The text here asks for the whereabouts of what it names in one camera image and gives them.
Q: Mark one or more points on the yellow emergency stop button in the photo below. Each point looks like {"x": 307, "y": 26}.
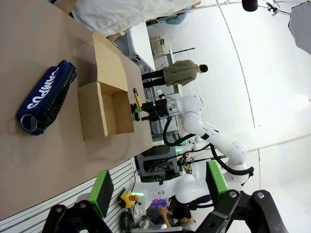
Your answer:
{"x": 127, "y": 199}

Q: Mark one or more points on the black cylinder microphone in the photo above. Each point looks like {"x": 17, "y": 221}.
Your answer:
{"x": 249, "y": 4}

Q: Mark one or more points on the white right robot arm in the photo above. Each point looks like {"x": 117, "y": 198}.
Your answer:
{"x": 218, "y": 138}

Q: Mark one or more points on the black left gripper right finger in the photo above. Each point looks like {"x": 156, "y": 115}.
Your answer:
{"x": 218, "y": 184}

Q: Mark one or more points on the person's left hand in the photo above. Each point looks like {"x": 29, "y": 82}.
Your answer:
{"x": 113, "y": 38}

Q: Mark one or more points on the person in olive jacket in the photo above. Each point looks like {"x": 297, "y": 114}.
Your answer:
{"x": 179, "y": 72}

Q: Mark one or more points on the yellow utility knife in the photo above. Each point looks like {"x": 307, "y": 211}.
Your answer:
{"x": 136, "y": 95}

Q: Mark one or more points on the seated person with black hair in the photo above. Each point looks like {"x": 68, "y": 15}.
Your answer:
{"x": 182, "y": 214}

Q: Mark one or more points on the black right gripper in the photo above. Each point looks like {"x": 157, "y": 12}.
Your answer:
{"x": 161, "y": 108}

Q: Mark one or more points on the white ribbed table side panel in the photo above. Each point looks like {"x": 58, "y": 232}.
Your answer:
{"x": 60, "y": 197}

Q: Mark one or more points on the person in white jacket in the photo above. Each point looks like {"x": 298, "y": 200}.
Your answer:
{"x": 121, "y": 12}

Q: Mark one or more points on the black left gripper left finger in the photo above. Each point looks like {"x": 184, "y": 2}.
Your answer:
{"x": 100, "y": 194}

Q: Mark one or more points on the navy zipper pencil case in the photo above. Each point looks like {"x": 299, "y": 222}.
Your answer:
{"x": 41, "y": 92}

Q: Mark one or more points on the white background table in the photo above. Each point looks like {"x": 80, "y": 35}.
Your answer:
{"x": 141, "y": 43}

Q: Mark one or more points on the brown cardboard box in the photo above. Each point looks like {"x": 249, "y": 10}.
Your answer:
{"x": 107, "y": 63}

